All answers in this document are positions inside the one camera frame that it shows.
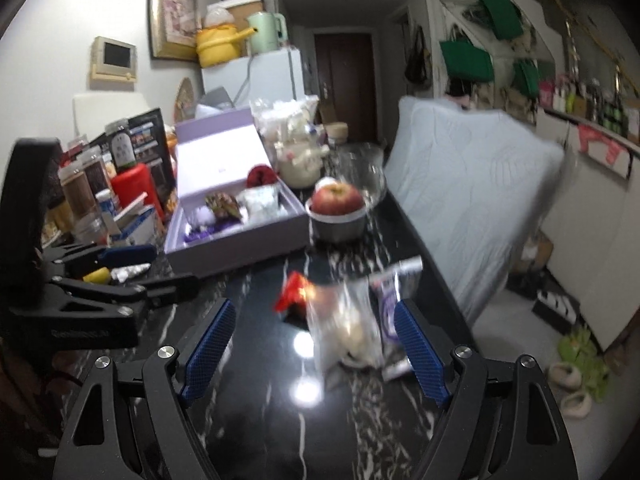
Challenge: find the white printed soft packet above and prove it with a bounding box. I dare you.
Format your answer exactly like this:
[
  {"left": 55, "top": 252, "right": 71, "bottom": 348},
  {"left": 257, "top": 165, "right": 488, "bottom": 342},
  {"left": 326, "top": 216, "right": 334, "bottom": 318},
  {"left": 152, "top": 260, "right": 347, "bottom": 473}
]
[{"left": 236, "top": 183, "right": 288, "bottom": 223}]

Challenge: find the red apple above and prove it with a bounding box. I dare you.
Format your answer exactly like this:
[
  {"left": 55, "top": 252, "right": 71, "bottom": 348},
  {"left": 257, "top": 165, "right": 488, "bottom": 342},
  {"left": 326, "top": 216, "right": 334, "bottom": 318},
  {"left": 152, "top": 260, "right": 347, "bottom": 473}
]
[{"left": 310, "top": 182, "right": 364, "bottom": 216}]

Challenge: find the purple tassel sachet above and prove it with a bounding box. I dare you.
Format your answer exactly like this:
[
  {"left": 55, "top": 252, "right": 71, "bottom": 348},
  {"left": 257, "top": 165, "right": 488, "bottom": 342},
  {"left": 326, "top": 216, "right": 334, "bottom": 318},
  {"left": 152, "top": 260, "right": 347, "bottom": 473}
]
[{"left": 183, "top": 206, "right": 239, "bottom": 244}]

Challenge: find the dark red knitted scrunchie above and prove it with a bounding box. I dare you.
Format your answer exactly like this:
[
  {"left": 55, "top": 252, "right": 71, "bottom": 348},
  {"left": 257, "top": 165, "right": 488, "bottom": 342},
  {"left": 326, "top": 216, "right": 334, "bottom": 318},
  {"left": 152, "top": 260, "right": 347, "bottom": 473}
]
[{"left": 246, "top": 165, "right": 279, "bottom": 188}]

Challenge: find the gold framed picture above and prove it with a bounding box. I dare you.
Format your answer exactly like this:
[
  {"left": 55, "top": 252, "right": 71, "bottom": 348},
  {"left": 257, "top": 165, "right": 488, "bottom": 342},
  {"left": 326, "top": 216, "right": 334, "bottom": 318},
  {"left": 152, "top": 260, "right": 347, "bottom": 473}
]
[{"left": 148, "top": 0, "right": 198, "bottom": 62}]

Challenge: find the light blue leaf pillow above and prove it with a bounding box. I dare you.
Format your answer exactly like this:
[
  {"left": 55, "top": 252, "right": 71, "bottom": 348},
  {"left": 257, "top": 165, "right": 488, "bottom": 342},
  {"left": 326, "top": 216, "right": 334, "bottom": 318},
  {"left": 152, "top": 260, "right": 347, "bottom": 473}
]
[{"left": 384, "top": 96, "right": 564, "bottom": 324}]

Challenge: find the yellow enamel pot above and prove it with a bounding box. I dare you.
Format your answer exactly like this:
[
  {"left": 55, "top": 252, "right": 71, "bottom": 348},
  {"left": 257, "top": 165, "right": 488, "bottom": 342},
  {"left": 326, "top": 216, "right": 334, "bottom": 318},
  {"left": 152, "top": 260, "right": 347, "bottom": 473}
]
[{"left": 195, "top": 24, "right": 257, "bottom": 68}]

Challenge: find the silver purple snack packet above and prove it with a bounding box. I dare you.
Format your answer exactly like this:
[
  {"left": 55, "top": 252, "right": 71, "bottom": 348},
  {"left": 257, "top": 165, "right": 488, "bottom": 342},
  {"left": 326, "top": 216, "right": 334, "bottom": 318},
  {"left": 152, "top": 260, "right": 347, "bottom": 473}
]
[{"left": 368, "top": 254, "right": 426, "bottom": 380}]

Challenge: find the lavender gift box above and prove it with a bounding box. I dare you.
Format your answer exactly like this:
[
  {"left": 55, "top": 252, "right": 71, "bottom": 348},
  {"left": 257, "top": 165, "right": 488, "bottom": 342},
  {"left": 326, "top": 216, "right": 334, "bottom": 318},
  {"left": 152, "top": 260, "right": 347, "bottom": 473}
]
[{"left": 164, "top": 108, "right": 309, "bottom": 278}]

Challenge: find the clear glass mug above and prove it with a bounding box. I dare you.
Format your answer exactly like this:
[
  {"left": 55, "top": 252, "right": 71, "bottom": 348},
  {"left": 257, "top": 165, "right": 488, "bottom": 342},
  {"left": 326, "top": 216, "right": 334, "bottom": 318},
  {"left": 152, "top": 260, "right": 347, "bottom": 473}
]
[{"left": 337, "top": 143, "right": 386, "bottom": 209}]

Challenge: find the white cabinet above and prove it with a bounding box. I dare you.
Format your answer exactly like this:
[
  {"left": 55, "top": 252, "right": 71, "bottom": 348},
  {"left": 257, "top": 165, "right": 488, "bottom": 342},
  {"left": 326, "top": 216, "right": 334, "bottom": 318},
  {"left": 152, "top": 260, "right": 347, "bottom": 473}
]
[{"left": 536, "top": 108, "right": 639, "bottom": 350}]

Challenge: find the grey metal bowl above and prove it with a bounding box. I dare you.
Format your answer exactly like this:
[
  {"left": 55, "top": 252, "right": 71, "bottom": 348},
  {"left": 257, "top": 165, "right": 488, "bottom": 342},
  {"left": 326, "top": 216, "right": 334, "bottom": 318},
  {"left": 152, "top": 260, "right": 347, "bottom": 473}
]
[{"left": 305, "top": 198, "right": 368, "bottom": 244}]

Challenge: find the red candy packet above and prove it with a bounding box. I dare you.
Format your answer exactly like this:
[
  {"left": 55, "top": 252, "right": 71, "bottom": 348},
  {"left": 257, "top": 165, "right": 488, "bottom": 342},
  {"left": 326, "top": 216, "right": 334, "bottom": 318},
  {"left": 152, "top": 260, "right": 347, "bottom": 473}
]
[{"left": 273, "top": 271, "right": 317, "bottom": 320}]

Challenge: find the clear bag with bun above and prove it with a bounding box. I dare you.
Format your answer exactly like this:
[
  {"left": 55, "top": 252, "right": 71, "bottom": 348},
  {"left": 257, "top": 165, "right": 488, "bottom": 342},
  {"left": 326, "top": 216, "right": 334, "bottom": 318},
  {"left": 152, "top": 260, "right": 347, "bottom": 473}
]
[{"left": 306, "top": 278, "right": 384, "bottom": 375}]

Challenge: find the beige ceramic cup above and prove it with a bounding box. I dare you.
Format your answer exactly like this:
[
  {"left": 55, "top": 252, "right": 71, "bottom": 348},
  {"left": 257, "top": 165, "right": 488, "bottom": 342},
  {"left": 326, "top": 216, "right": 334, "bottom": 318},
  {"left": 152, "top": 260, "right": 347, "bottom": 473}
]
[{"left": 324, "top": 122, "right": 348, "bottom": 146}]

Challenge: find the cream rabbit teapot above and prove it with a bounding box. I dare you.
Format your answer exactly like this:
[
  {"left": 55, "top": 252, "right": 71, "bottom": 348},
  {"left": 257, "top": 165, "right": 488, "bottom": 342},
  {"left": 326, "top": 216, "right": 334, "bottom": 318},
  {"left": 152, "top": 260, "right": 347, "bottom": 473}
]
[{"left": 277, "top": 142, "right": 330, "bottom": 190}]

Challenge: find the blue white carton box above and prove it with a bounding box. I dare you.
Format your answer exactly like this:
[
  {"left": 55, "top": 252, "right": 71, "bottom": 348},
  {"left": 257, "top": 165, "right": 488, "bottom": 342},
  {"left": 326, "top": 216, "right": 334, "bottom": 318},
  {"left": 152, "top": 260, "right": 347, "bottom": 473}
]
[{"left": 110, "top": 206, "right": 158, "bottom": 247}]

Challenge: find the beige wall intercom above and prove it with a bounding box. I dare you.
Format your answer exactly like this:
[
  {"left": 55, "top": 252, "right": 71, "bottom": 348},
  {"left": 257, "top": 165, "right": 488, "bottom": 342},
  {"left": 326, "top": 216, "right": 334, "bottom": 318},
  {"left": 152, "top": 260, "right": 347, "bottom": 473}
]
[{"left": 90, "top": 36, "right": 137, "bottom": 84}]

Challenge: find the red plastic container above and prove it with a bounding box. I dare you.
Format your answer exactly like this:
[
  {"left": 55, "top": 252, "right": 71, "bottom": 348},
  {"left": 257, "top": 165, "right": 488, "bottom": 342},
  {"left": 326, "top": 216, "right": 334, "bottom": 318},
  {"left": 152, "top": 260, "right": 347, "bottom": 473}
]
[{"left": 111, "top": 162, "right": 165, "bottom": 220}]

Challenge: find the yellow lemon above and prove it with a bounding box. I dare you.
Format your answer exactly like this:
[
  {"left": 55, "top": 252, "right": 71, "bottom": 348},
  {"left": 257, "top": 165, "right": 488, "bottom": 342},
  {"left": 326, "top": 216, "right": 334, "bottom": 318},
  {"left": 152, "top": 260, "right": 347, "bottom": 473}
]
[{"left": 82, "top": 266, "right": 112, "bottom": 285}]

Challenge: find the green tote bag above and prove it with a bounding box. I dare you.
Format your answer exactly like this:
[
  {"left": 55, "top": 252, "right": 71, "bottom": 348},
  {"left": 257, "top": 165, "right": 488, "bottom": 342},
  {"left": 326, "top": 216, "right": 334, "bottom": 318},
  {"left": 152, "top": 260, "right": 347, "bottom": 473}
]
[{"left": 440, "top": 40, "right": 495, "bottom": 84}]

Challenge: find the brown powder spice jar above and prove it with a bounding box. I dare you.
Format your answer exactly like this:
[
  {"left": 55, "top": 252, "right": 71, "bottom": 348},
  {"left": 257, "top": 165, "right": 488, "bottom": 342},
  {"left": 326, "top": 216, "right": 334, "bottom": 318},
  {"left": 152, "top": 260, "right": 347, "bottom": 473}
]
[{"left": 58, "top": 162, "right": 99, "bottom": 220}]

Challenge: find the mint green electric kettle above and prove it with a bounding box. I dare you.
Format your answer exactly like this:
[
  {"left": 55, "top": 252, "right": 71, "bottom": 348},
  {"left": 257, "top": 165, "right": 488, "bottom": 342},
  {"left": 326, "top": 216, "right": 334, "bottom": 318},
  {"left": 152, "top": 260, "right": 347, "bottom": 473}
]
[{"left": 246, "top": 12, "right": 288, "bottom": 54}]

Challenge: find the white mini fridge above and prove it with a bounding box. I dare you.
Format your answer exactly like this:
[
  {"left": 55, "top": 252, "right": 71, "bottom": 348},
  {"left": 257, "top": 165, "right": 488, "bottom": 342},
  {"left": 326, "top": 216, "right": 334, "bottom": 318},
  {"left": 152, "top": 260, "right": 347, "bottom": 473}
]
[{"left": 202, "top": 48, "right": 306, "bottom": 107}]

